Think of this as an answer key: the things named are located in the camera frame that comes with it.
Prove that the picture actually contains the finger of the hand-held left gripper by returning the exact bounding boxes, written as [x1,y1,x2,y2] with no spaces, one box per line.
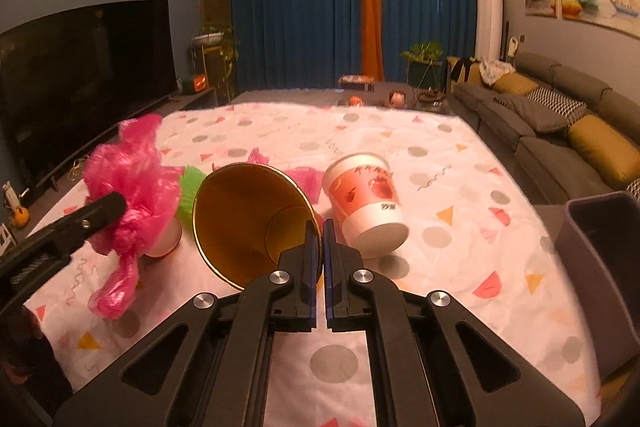
[22,191,129,265]

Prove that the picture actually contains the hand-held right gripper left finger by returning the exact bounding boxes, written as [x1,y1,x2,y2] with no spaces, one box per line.
[47,219,323,427]

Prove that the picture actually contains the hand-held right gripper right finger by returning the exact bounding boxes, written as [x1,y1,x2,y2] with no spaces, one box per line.
[324,218,588,427]

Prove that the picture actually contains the white fruit print cup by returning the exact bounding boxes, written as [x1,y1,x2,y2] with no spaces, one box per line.
[321,151,410,259]

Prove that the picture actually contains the gold lined paper cup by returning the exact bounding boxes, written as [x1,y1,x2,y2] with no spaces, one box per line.
[191,162,323,292]

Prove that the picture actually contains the green foam net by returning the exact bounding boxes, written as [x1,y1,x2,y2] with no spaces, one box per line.
[176,164,208,233]

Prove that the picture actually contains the gray plastic bin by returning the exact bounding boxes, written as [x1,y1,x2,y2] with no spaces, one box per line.
[554,190,640,383]

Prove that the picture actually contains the black television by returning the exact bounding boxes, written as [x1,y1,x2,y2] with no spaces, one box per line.
[0,0,178,192]

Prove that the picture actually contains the dark coffee table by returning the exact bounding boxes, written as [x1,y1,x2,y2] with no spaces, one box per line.
[235,79,456,112]

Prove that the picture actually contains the printed snack box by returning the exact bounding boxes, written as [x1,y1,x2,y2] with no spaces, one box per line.
[338,75,377,92]

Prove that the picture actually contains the trailing plant on stand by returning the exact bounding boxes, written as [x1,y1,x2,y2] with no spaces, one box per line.
[190,22,241,102]

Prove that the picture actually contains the potted plant dark pot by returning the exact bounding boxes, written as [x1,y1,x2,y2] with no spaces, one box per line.
[400,41,445,88]

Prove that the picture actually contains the black garment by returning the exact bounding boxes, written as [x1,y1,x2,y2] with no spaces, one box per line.
[450,56,481,82]

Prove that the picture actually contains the gray sofa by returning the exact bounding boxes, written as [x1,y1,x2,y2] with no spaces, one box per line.
[447,51,640,208]

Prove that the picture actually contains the flat gray cushion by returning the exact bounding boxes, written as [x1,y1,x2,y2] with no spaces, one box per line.
[495,93,571,134]

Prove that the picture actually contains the white cloth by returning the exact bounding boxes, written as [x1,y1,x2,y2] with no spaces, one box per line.
[479,59,516,85]

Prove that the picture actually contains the blue curtain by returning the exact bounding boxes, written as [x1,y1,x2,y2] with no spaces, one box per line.
[377,0,501,82]
[231,0,365,92]

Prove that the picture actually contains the small yellow cushion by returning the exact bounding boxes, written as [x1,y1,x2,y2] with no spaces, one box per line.
[492,72,540,96]

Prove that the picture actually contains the orange curtain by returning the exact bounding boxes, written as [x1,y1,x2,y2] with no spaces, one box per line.
[356,0,385,82]

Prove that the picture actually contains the white standing air conditioner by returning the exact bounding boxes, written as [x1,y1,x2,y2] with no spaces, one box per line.
[475,0,503,62]

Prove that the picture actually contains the large yellow cushion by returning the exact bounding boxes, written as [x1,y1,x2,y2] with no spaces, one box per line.
[567,113,640,182]

